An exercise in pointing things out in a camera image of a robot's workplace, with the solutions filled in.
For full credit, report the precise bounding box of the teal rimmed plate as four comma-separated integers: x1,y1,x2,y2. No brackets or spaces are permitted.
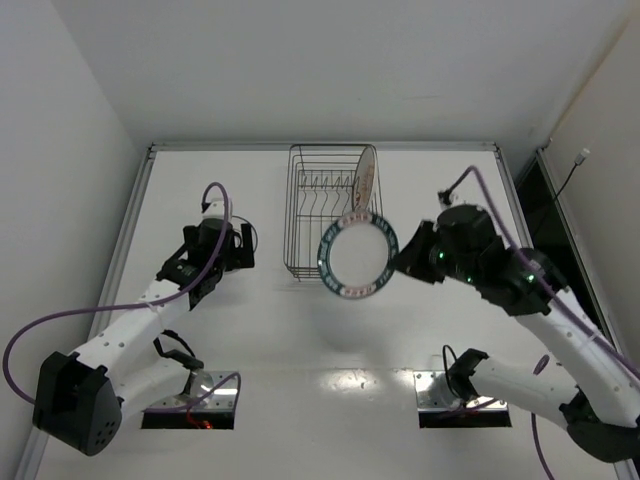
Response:
317,210,399,300

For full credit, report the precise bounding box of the orange sunburst plate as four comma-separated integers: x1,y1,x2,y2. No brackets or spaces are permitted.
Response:
351,145,377,211

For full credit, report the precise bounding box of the white plate black line drawing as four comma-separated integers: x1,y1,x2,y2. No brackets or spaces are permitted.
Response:
232,215,259,252

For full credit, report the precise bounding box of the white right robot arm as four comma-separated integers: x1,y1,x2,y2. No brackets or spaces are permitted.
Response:
390,204,639,463

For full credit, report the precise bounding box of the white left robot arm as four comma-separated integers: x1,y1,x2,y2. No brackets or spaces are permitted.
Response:
32,217,256,456

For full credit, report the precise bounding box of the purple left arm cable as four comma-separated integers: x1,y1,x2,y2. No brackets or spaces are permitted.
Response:
2,181,242,414

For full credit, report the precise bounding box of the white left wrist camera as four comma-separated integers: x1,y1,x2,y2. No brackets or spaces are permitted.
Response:
202,198,226,218

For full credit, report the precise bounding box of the metal wire dish rack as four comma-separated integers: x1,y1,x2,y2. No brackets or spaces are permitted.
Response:
283,144,383,281

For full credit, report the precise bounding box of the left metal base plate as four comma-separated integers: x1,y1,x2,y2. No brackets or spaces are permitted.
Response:
144,371,242,415

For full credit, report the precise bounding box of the metal base plate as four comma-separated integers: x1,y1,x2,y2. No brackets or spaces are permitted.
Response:
144,371,242,415
413,370,508,413

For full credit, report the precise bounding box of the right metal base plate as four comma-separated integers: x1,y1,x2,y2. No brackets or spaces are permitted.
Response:
413,370,508,413

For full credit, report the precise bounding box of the black wall cable white plug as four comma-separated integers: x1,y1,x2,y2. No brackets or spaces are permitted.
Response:
552,148,591,204

